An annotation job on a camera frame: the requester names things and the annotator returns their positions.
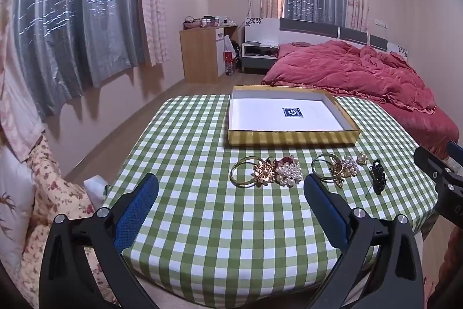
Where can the black beaded hair clip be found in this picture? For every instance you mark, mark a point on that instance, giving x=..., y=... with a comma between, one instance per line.
x=378, y=177

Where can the floral cushion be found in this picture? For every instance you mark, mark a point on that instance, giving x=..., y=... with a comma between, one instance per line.
x=54, y=186

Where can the pearl and red brooch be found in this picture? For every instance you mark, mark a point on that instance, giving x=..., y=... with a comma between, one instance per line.
x=288, y=172

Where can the cosmetic jars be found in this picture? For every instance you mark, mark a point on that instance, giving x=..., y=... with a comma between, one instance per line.
x=211, y=21

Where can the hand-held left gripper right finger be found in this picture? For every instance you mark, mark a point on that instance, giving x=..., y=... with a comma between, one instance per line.
x=323, y=209

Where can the bed with red duvet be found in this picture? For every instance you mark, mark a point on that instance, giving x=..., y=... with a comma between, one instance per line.
x=361, y=73

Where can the pearl cluster brooch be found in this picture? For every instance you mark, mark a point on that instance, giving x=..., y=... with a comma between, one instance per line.
x=350, y=165

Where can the white nightstand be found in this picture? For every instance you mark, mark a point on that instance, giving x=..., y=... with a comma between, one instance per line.
x=257, y=57

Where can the wooden desk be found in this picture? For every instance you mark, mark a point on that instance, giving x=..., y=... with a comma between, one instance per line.
x=200, y=55

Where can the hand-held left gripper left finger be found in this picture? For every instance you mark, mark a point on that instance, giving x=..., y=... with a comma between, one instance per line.
x=139, y=207

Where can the blue square sticker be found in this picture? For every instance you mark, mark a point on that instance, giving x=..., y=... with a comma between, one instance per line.
x=292, y=112

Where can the pink bag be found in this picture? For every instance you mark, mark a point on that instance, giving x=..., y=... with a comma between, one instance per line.
x=191, y=23

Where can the white and grey headboard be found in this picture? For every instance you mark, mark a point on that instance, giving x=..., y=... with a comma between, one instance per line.
x=307, y=27

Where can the white plastic bag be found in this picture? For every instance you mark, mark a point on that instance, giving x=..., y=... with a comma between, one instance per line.
x=228, y=43

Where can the gold bangle with leaf charm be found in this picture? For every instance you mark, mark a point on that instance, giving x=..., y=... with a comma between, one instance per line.
x=336, y=169

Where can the white deer print pillow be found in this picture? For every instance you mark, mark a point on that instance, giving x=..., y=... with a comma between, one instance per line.
x=14, y=207

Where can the white cloth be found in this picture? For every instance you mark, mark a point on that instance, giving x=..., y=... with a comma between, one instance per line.
x=97, y=191

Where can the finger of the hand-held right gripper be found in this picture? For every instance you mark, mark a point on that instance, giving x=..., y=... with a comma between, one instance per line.
x=430, y=162
x=456, y=151

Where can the wall socket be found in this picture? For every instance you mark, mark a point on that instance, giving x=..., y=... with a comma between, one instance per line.
x=381, y=23

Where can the gold cardboard box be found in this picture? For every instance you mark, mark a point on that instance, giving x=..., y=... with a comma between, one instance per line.
x=289, y=137

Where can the red paper bag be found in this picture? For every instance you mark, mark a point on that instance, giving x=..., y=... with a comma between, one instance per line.
x=229, y=63

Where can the green checked tablecloth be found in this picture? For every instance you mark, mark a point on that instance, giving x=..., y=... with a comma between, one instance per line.
x=217, y=222

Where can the pearl stud earring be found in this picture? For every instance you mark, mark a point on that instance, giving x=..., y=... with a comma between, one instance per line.
x=361, y=159

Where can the black bag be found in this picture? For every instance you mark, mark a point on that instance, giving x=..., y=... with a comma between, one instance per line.
x=236, y=52

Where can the wide grey curtain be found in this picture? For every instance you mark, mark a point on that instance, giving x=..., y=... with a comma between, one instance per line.
x=79, y=15

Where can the gold bangle with flower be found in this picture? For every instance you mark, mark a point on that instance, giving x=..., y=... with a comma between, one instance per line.
x=262, y=172

